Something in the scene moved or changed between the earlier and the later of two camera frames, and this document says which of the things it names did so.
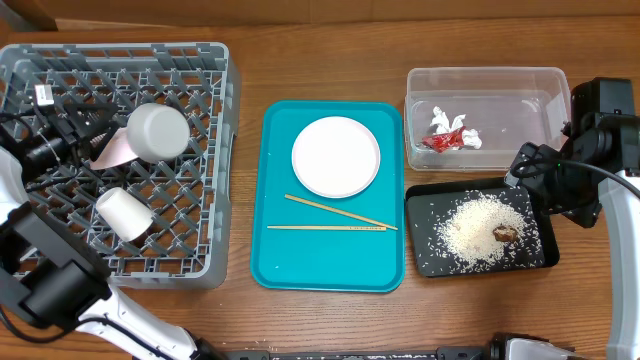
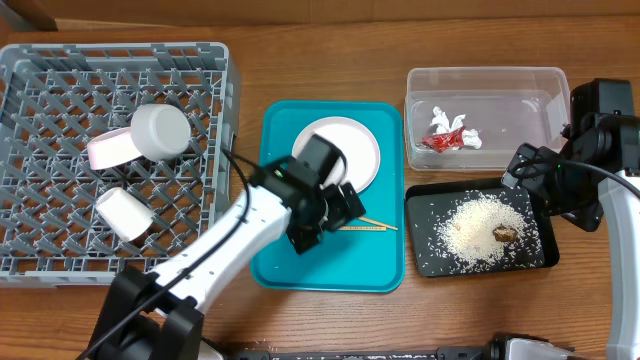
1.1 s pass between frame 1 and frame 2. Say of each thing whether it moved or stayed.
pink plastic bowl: stayed
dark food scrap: stayed
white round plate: stayed
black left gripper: moved
